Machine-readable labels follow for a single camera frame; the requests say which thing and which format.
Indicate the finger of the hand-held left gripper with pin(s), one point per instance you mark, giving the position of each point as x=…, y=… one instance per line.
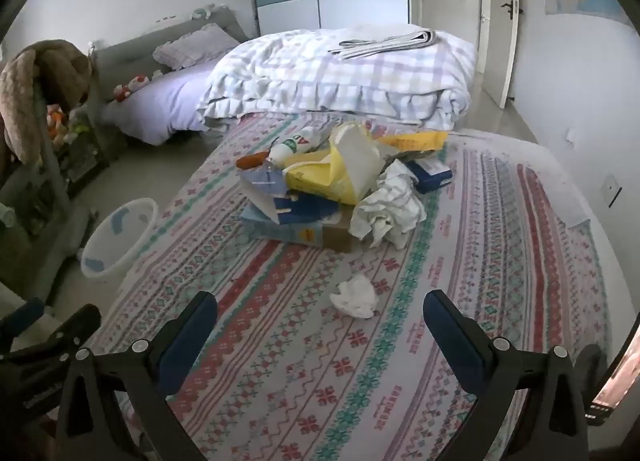
x=75, y=322
x=22, y=313

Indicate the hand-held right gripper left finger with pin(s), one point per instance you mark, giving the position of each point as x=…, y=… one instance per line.
x=187, y=341

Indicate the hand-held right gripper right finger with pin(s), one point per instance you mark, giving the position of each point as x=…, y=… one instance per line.
x=452, y=341

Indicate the white basket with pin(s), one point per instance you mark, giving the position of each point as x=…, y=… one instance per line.
x=107, y=251

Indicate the blue box white label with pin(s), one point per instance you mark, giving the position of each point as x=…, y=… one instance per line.
x=430, y=182

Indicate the light blue packet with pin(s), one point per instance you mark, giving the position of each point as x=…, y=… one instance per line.
x=260, y=180

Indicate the orange packet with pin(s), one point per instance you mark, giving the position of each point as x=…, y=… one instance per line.
x=252, y=160

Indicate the crumpled white tissue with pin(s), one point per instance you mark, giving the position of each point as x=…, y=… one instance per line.
x=355, y=296

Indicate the patterned bedsheet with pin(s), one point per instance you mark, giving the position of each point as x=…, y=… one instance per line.
x=300, y=341

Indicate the grey chair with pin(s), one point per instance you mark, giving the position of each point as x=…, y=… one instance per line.
x=50, y=186

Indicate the crumpled white cloth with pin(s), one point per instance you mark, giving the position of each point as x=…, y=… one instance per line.
x=385, y=211

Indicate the cardboard box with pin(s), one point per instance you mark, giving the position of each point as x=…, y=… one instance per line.
x=335, y=237

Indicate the white card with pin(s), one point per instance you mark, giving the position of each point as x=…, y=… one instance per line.
x=262, y=202

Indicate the dark nightstand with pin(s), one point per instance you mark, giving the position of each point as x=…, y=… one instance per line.
x=85, y=161

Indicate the blue carton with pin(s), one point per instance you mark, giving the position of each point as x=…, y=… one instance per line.
x=310, y=208

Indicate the pile of plush toys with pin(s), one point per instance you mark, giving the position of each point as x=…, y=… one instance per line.
x=62, y=123

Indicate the yellow paper bag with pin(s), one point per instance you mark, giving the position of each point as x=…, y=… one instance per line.
x=325, y=178

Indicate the white bottle green label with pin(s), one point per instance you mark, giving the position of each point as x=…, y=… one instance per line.
x=295, y=145

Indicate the brown blanket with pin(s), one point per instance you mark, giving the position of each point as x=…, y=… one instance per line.
x=45, y=76

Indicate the purple bedsheet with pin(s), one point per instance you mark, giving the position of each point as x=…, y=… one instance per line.
x=170, y=101

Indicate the red and white plush toy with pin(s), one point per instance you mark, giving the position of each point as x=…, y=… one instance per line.
x=132, y=86

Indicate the grey headboard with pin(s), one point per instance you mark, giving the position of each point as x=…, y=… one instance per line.
x=125, y=53

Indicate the checked quilt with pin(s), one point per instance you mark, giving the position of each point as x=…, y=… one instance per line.
x=350, y=81

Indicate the white door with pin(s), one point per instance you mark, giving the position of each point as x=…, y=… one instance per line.
x=505, y=56

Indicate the checked pillow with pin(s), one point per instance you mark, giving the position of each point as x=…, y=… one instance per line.
x=195, y=46

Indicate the folded striped cloth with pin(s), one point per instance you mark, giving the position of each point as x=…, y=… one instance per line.
x=390, y=43

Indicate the white wall socket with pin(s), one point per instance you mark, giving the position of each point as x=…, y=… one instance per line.
x=612, y=189

